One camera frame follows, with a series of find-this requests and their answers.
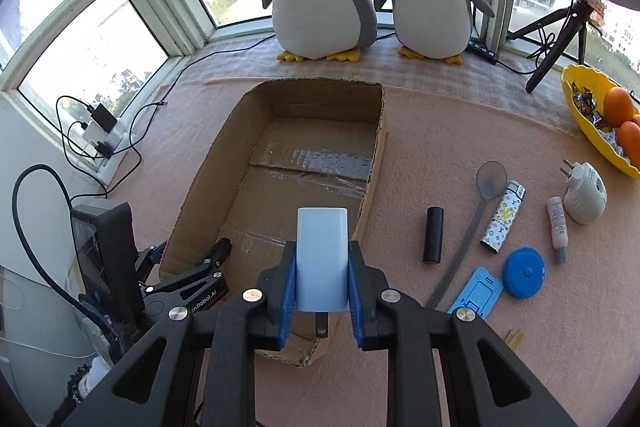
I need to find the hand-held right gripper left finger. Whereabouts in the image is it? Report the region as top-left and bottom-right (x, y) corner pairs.
(60, 241), (299, 427)

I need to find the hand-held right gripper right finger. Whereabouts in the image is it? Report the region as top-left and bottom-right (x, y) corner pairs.
(348, 241), (581, 427)

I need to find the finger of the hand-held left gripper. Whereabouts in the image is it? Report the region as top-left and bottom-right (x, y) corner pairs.
(145, 238), (232, 309)
(134, 241), (168, 282)

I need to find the white charger plug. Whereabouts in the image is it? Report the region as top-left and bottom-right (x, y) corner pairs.
(296, 207), (349, 339)

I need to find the cardboard box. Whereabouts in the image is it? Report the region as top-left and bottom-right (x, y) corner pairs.
(159, 79), (388, 368)

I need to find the blue round tape measure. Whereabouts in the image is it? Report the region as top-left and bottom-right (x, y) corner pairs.
(502, 247), (547, 299)

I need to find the pink tube with grey cap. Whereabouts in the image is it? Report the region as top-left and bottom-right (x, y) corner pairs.
(546, 197), (570, 265)

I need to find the black cylinder tube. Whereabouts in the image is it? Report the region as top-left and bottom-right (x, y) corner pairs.
(423, 206), (445, 265)

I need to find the white power strip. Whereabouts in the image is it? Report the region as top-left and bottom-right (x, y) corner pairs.
(80, 126), (142, 188)

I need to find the white charger adapter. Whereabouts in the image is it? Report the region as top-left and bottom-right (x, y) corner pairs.
(81, 122), (107, 144)

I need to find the black charger brick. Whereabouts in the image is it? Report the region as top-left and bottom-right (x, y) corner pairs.
(87, 103), (119, 132)

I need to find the patterned lighter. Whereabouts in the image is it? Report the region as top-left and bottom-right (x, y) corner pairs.
(480, 181), (526, 256)

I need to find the grey plastic spoon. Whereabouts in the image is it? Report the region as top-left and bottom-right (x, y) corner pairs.
(425, 161), (508, 311)

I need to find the grey checked cloth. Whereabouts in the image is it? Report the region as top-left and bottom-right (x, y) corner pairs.
(200, 32), (568, 130)

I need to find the white plug-in repeller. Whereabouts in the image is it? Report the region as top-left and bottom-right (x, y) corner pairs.
(560, 158), (608, 225)

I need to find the black inline remote control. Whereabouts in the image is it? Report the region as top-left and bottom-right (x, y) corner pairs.
(466, 38), (501, 66)

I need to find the yellow fruit bowl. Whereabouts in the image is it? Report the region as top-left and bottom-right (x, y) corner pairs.
(561, 64), (640, 180)

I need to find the pile of wrapped candies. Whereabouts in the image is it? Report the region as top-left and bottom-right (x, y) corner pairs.
(570, 82), (632, 158)

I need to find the orange fruit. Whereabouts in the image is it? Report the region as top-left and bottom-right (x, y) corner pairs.
(603, 87), (640, 128)
(617, 121), (640, 168)

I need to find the black tripod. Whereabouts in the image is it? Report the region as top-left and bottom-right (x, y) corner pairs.
(506, 0), (608, 94)

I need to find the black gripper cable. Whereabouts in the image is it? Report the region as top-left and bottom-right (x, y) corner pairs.
(12, 164), (108, 324)

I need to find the black charger cable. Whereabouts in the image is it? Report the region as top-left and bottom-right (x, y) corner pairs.
(55, 95), (108, 198)

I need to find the black cable with connector end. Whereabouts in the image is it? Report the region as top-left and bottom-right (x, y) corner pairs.
(102, 101), (168, 200)

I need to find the long black windowsill cable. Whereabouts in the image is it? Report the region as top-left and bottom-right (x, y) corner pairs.
(150, 33), (278, 108)

